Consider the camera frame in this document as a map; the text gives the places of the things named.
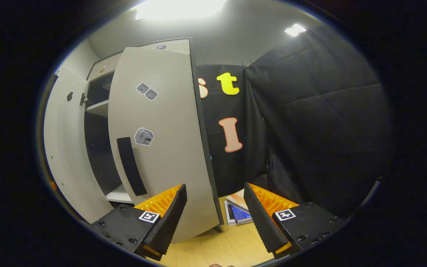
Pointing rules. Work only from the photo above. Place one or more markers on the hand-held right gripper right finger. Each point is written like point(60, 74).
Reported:
point(261, 222)

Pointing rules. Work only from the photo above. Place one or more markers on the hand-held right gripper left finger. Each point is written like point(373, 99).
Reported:
point(169, 226)

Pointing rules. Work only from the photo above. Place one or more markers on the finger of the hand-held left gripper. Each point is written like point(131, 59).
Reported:
point(53, 186)

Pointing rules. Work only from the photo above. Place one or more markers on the white shoe cabinet door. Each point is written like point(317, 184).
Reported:
point(65, 148)
point(172, 148)

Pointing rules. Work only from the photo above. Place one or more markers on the white shoe cabinet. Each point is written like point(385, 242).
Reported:
point(98, 155)

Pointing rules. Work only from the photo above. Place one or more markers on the white cabinet shelf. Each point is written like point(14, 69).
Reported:
point(100, 108)
point(121, 194)

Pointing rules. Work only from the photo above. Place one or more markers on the metal door hinge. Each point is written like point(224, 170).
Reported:
point(83, 99)

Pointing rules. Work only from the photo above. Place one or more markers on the blue cover book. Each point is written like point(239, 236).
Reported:
point(241, 217)

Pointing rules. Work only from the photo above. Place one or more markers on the black backdrop cloth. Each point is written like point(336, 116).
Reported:
point(317, 129)
point(235, 170)

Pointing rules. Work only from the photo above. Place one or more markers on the ceiling light panel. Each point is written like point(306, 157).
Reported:
point(295, 29)
point(180, 9)

